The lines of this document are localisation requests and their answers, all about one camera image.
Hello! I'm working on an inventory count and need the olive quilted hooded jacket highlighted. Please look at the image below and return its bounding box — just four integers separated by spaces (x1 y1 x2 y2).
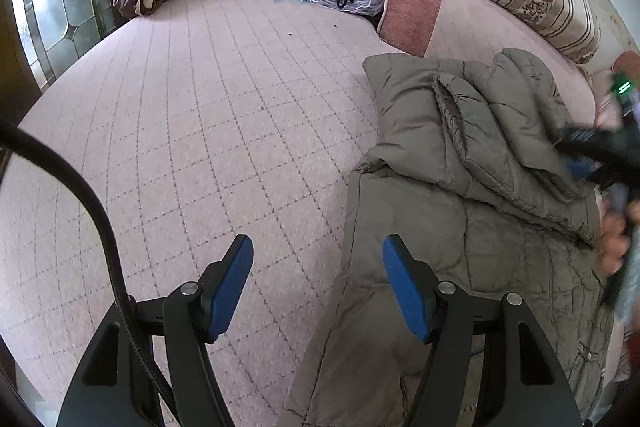
278 49 613 426

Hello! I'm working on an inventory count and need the person right hand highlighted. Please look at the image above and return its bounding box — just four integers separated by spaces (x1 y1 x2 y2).
598 200 639 277

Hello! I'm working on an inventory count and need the pink rolled quilt back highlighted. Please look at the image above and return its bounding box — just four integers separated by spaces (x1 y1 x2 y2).
378 0 596 124

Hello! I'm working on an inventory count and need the pink quilted bed cover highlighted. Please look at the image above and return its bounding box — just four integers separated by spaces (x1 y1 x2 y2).
22 0 387 426

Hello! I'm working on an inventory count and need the black braided cable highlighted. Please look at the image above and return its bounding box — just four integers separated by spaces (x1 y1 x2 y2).
0 120 179 417

